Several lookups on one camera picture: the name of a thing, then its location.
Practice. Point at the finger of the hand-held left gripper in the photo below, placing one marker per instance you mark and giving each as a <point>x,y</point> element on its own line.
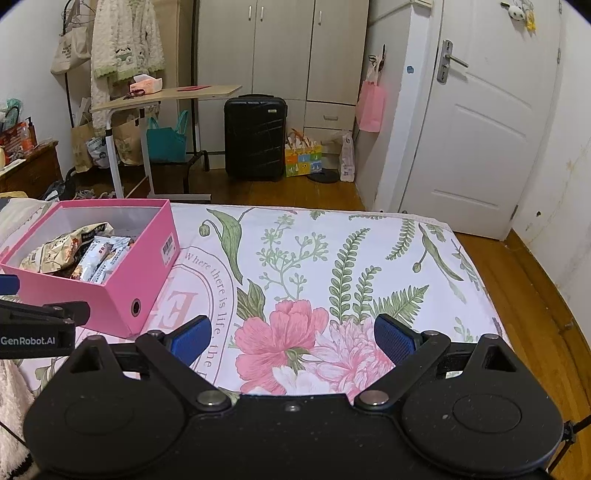
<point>8,284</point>
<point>46,313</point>

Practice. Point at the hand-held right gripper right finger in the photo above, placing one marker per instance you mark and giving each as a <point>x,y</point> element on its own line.
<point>395,339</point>

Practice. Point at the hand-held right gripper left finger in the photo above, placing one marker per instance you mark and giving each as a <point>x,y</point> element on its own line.
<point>191,339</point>

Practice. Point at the pink cardboard box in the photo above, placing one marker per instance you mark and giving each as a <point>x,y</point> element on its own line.
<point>138,277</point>

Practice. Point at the small white snack packet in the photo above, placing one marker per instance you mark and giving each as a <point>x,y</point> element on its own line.
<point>122,241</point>

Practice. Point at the white fuzzy blanket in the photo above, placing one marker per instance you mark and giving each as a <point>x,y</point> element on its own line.
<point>14,401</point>

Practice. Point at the black bag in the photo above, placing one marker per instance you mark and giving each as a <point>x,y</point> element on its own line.
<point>62,187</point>

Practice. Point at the wooden nightstand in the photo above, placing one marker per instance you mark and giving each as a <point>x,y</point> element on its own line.
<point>32,175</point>

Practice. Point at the pair of shoes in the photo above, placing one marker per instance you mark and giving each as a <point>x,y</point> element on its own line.
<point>94,194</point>

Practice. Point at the red printed bag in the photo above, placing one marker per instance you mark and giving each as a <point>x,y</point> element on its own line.
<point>16,141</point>

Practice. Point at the orange pump bottle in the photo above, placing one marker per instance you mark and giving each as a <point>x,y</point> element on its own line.
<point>31,131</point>

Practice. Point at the brown paper bag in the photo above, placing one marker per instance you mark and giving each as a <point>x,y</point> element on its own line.
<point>128,143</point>
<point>82,147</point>

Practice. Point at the white printed plastic bag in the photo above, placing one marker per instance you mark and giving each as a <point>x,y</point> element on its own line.
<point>98,154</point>

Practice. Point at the teal tote bag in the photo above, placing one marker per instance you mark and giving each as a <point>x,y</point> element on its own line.
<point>166,141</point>

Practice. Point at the black tripod leg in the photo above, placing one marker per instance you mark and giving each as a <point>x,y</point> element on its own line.
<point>570,436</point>

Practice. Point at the colourful gift bag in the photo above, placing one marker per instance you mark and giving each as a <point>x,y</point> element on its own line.
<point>302,157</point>

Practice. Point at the black suitcase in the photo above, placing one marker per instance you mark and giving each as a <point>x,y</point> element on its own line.
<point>255,138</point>

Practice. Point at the scissors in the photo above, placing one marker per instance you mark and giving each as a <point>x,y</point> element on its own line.
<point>134,94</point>

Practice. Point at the pink gift bag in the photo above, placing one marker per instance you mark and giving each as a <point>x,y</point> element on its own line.
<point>371,108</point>

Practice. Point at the white door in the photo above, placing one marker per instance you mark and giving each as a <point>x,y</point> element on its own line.
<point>485,120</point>

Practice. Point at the canvas tote bag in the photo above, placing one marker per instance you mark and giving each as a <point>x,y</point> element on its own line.
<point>69,53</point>

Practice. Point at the pink tissue box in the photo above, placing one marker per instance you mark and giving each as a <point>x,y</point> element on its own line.
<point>145,84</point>

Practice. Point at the wooden rolling side table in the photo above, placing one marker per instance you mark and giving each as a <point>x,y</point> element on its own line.
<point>166,94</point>

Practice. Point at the red flat item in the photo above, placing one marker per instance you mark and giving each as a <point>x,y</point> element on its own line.
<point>194,87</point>

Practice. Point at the white wardrobe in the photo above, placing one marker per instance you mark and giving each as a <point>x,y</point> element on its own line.
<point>281,46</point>

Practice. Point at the panda plush toy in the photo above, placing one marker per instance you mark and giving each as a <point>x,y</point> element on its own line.
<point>519,14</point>

